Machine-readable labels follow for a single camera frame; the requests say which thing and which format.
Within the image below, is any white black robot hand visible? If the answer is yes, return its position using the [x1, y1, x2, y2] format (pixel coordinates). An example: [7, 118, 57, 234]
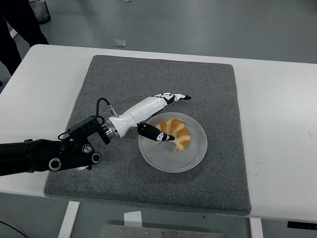
[108, 92, 192, 143]

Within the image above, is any orange white croissant bread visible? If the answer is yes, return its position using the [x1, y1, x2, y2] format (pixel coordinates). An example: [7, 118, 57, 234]
[154, 118, 191, 152]

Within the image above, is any round grey plate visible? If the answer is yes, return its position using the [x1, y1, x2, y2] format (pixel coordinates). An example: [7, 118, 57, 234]
[138, 112, 208, 173]

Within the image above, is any square metal floor outlet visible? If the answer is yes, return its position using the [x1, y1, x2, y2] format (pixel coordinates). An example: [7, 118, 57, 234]
[112, 38, 128, 48]

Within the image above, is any grey square felt mat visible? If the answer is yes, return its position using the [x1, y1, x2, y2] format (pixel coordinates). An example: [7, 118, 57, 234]
[44, 55, 253, 216]

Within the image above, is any white table leg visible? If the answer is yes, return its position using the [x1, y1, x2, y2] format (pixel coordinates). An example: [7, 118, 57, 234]
[249, 217, 264, 238]
[57, 200, 81, 238]

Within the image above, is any person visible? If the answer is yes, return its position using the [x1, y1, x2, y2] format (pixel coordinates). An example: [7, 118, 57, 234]
[0, 0, 49, 77]

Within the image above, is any grey mesh waste bin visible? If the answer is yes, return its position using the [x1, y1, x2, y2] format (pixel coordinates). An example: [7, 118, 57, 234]
[26, 0, 52, 25]

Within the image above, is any black table control panel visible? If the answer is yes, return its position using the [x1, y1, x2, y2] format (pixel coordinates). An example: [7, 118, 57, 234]
[287, 220, 317, 229]

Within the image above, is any black floor cable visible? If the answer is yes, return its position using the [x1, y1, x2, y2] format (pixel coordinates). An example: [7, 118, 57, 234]
[0, 219, 28, 238]

